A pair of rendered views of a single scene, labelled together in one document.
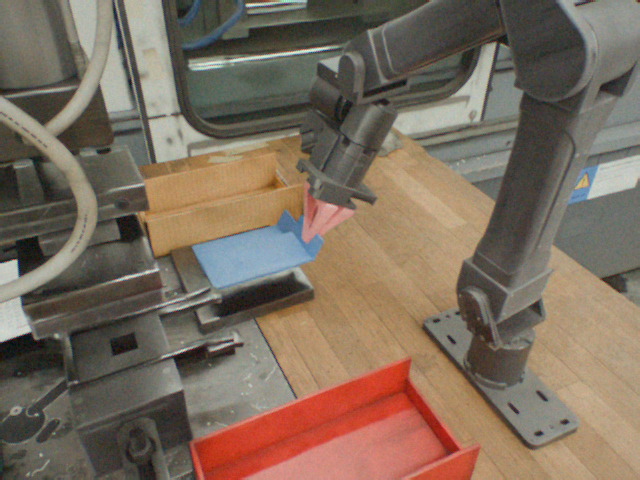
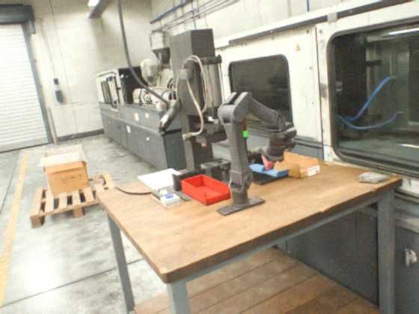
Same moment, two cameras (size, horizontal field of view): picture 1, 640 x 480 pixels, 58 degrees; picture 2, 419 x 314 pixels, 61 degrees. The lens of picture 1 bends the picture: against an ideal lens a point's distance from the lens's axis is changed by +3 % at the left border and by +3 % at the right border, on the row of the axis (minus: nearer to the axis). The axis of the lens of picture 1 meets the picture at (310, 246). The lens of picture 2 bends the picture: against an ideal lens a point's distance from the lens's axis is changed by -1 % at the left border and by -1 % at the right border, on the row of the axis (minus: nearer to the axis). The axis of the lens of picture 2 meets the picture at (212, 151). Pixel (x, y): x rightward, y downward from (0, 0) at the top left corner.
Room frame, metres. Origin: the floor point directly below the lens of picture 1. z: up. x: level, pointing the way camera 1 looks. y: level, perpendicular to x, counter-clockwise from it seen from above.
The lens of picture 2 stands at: (0.29, -1.57, 1.46)
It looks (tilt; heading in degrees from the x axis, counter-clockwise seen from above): 13 degrees down; 87
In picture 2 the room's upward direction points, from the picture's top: 7 degrees counter-clockwise
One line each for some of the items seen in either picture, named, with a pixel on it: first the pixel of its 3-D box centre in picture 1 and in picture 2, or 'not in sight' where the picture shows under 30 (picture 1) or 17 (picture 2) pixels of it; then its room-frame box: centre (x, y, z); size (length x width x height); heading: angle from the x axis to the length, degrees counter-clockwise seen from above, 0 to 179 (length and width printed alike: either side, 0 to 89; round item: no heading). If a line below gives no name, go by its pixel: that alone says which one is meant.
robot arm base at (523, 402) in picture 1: (498, 349); (240, 197); (0.45, -0.22, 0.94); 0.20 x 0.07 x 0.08; 25
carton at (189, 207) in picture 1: (217, 203); (292, 164); (0.77, 0.15, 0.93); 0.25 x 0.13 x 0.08; 115
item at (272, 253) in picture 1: (261, 249); (259, 165); (0.59, 0.07, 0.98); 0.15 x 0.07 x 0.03; 114
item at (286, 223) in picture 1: (247, 240); (274, 170); (0.66, 0.09, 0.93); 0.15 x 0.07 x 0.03; 114
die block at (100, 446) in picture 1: (122, 366); (223, 170); (0.42, 0.21, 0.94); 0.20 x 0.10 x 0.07; 25
